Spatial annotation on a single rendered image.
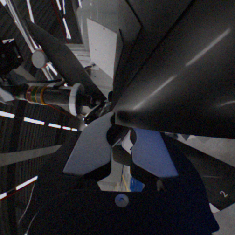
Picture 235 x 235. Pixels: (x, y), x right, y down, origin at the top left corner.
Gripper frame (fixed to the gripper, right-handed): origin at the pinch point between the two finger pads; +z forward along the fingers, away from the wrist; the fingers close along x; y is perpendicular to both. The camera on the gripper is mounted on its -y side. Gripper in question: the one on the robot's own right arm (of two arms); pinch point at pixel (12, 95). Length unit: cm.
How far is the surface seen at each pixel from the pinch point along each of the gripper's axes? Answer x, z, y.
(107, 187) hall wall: -88, 1342, 88
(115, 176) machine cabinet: 16, 750, 111
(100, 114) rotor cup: -0.6, 2.1, 25.2
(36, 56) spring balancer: 63, 25, -43
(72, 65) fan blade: 13.5, -1.0, 13.9
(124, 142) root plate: -4.9, 8.1, 32.7
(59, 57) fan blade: 12.1, -4.7, 11.2
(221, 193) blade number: -18, -2, 52
